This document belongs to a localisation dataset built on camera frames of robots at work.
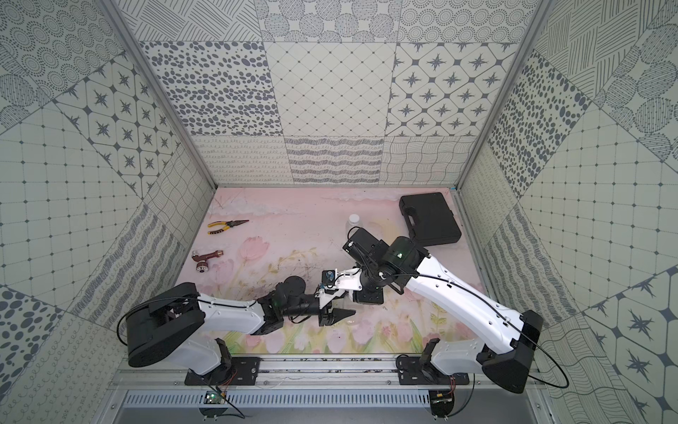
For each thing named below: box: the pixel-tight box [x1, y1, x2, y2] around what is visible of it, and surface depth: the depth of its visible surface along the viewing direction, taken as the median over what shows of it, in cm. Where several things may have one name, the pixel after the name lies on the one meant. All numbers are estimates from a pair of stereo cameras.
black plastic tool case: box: [399, 192, 462, 247], surface depth 108 cm
